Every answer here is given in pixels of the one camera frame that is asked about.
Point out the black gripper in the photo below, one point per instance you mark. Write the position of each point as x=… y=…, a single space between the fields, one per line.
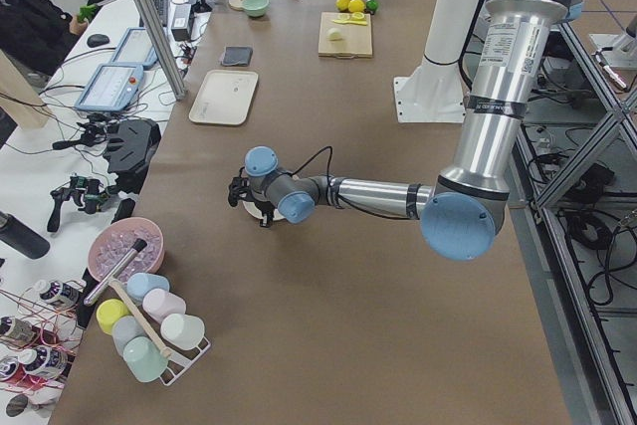
x=264 y=211

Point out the cream round plate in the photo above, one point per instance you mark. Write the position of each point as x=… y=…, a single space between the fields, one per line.
x=253 y=210

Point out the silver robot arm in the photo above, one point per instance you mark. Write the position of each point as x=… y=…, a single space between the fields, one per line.
x=462 y=213

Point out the cream rectangular tray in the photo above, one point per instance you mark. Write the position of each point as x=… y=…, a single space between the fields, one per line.
x=224 y=97

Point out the pink cup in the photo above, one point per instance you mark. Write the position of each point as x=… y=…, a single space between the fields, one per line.
x=159 y=304

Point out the white cup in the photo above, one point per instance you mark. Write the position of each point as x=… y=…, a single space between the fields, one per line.
x=183 y=331

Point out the blue cup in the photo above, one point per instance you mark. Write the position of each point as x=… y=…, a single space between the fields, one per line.
x=140 y=284

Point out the black plastic stand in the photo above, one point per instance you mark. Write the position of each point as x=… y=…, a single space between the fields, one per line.
x=130 y=145

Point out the pink bowl with ice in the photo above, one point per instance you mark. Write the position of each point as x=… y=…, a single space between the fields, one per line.
x=117 y=239

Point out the white cup rack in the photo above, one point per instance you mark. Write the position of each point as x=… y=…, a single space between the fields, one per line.
x=180 y=361

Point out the grey folded cloth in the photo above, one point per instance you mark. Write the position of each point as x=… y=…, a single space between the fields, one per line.
x=236 y=56

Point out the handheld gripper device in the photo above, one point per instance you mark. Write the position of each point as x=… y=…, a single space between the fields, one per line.
x=87 y=194

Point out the grey cup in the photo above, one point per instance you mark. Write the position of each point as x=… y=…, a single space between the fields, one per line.
x=124 y=331

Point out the yellow cup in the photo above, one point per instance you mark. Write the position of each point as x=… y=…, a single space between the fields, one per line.
x=109 y=312

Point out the mint cup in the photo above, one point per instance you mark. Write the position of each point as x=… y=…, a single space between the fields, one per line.
x=144 y=359

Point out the wooden cutting board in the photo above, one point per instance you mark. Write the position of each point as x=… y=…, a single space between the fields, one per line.
x=356 y=41

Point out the near teach pendant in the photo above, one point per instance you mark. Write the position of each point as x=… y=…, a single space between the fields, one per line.
x=111 y=88

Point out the teach pendant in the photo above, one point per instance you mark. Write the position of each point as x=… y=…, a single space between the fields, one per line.
x=111 y=88
x=135 y=47

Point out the mint green bowl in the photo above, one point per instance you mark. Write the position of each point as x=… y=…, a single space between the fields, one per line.
x=255 y=8

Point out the far teach pendant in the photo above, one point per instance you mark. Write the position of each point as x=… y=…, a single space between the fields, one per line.
x=135 y=47

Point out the yellow plastic knife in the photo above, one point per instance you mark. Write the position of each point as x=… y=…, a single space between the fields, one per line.
x=350 y=22

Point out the yellow lemon outer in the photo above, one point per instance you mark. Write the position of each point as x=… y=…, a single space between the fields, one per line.
x=342 y=5

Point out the yellow lemon near lime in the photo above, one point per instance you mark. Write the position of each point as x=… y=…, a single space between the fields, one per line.
x=356 y=6

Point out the green lime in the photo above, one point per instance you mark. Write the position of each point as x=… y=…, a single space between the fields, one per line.
x=371 y=6

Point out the black computer mouse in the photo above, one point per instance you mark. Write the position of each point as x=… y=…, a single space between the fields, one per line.
x=97 y=40

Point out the black bottle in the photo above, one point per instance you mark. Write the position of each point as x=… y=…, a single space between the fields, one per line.
x=21 y=238

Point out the black keyboard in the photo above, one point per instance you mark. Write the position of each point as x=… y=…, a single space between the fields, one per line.
x=163 y=9

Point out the metal handled tool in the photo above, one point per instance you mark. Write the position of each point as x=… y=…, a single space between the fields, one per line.
x=138 y=246

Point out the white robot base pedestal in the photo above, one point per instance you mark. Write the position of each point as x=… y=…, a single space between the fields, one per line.
x=434 y=91

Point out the aluminium frame post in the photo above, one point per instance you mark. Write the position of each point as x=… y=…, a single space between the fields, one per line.
x=161 y=46

